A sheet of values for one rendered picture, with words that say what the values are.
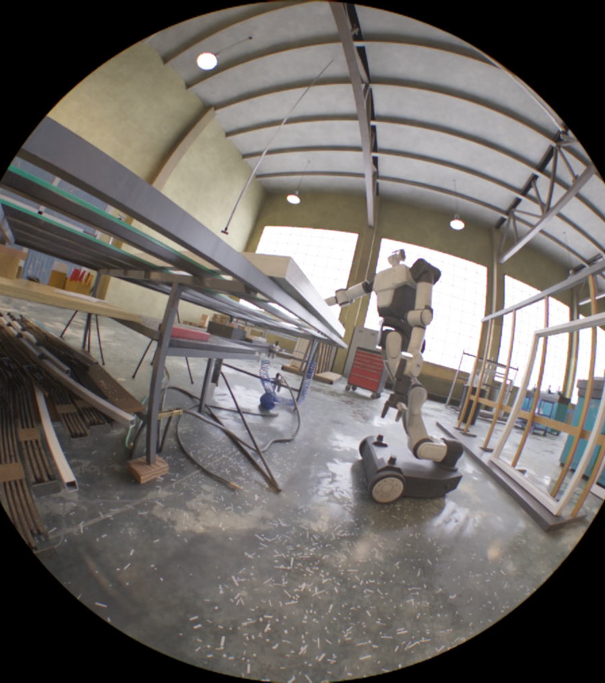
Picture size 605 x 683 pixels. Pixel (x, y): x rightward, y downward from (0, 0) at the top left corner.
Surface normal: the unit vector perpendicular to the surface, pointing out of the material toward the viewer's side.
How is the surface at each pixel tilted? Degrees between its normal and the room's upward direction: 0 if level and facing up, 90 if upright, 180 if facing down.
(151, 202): 90
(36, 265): 90
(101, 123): 90
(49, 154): 90
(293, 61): 180
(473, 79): 180
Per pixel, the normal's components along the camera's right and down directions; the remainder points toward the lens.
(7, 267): 0.92, 0.25
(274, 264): -0.29, -0.09
